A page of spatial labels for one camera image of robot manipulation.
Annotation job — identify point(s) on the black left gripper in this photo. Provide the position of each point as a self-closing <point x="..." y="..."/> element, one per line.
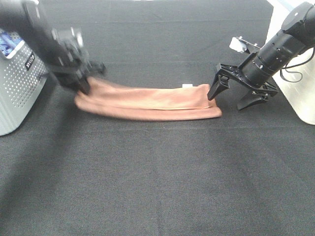
<point x="74" y="76"/>

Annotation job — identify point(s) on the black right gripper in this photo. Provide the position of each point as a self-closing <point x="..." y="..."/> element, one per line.
<point x="251" y="73"/>

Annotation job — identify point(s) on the brown microfibre towel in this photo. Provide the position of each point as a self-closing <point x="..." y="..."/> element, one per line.
<point x="147" y="104"/>

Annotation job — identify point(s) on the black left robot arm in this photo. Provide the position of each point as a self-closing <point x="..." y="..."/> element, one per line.
<point x="62" y="52"/>

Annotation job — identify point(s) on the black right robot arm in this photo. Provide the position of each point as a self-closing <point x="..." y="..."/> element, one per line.
<point x="296" y="36"/>

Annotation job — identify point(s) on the grey perforated laundry basket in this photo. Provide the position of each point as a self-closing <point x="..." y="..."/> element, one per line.
<point x="22" y="77"/>

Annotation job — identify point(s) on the white storage bin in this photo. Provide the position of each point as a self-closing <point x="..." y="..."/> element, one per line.
<point x="298" y="83"/>

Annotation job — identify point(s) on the blue cloth in basket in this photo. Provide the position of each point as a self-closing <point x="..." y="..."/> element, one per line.
<point x="9" y="42"/>

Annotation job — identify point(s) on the black table cover cloth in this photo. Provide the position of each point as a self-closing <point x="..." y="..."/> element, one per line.
<point x="65" y="172"/>

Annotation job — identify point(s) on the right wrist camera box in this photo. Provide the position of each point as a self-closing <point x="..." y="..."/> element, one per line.
<point x="240" y="45"/>

